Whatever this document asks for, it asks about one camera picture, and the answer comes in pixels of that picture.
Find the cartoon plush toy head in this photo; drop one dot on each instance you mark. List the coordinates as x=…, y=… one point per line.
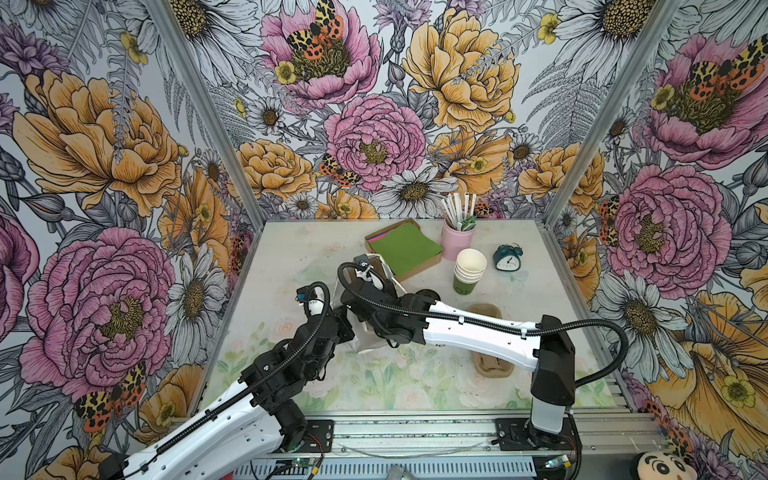
x=658, y=465

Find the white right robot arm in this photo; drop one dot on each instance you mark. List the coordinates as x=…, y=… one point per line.
x=543, y=348

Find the stack of paper cups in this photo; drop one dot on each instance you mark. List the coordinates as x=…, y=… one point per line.
x=469, y=268

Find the aluminium front rail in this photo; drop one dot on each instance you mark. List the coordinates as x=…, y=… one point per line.
x=416, y=435

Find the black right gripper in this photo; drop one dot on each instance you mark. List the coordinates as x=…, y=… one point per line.
x=365, y=294

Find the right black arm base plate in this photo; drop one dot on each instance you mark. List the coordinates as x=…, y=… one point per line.
x=518, y=434

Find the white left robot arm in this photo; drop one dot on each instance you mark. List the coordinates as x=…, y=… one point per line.
x=257, y=414

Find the pink cup holder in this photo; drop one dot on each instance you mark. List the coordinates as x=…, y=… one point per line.
x=454, y=241

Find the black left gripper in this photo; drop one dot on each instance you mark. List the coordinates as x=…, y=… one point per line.
x=343, y=324

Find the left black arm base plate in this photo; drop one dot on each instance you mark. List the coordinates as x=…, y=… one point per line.
x=318, y=437

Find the brown cardboard cup carrier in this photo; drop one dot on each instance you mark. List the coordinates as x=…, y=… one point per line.
x=485, y=365

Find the teal alarm clock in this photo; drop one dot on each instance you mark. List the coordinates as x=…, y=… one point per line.
x=507, y=258

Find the white floral gift bag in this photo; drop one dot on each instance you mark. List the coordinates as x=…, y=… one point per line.
x=367, y=268

